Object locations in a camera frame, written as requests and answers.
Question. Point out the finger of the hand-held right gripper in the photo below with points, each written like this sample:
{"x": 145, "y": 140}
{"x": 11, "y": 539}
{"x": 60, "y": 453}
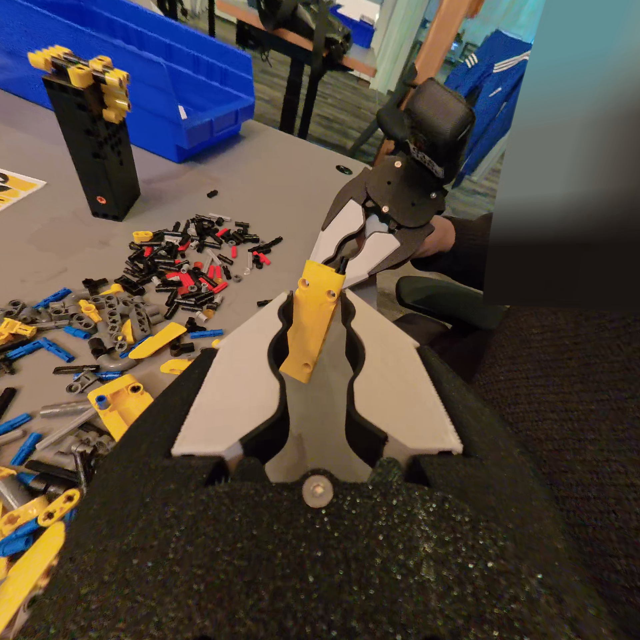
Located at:
{"x": 381, "y": 252}
{"x": 345, "y": 225}

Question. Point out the pile of mixed toy bricks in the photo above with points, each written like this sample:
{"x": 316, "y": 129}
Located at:
{"x": 150, "y": 345}

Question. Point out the person's right forearm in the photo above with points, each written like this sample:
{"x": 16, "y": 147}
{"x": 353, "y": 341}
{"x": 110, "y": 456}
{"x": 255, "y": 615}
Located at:
{"x": 470, "y": 250}

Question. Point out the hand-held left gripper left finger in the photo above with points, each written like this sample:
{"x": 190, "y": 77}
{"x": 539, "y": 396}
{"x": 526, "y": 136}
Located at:
{"x": 230, "y": 400}

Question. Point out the blue jacket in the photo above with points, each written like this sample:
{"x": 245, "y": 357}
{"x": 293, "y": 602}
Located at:
{"x": 500, "y": 85}

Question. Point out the yellow brick assembly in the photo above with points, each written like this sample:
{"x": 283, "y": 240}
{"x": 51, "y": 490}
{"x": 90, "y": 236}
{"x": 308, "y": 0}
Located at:
{"x": 120, "y": 400}

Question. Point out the person's dark trousers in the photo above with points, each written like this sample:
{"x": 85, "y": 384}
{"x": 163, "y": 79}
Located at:
{"x": 440, "y": 345}

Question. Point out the black office chair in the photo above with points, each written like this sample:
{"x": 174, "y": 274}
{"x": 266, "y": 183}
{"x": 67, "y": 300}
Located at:
{"x": 450, "y": 300}

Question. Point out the black brick tower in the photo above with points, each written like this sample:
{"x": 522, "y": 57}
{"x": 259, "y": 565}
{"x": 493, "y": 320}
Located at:
{"x": 100, "y": 150}

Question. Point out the yellow panel brick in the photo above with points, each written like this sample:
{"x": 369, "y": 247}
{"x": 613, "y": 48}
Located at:
{"x": 312, "y": 320}

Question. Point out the black table grommet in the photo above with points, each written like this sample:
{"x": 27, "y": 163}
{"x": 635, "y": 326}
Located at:
{"x": 344, "y": 170}

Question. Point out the blue storage bin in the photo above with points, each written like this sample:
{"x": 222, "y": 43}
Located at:
{"x": 150, "y": 75}

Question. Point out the yellow black sticker sheet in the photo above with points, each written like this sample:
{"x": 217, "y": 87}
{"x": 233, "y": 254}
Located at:
{"x": 17, "y": 190}

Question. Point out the background wooden desk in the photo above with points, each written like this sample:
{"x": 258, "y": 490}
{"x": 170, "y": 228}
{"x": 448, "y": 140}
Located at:
{"x": 295, "y": 42}

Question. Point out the black bag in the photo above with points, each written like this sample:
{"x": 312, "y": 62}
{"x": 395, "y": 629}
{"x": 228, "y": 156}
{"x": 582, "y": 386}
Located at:
{"x": 300, "y": 20}

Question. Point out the person's right hand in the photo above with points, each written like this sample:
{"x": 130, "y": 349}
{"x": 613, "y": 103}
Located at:
{"x": 440, "y": 240}

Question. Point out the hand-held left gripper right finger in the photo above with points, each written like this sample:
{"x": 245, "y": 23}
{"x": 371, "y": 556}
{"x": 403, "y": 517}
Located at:
{"x": 405, "y": 395}

